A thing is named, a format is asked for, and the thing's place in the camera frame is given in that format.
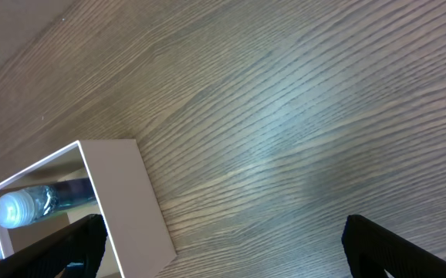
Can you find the white cardboard box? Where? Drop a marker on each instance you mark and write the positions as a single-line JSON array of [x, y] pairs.
[[138, 243]]

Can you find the blue pump bottle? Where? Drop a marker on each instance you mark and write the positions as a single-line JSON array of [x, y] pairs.
[[36, 203]]

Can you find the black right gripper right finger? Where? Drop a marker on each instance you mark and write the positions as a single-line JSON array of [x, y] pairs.
[[375, 252]]

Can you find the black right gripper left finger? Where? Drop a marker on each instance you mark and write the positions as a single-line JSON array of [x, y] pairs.
[[74, 251]]

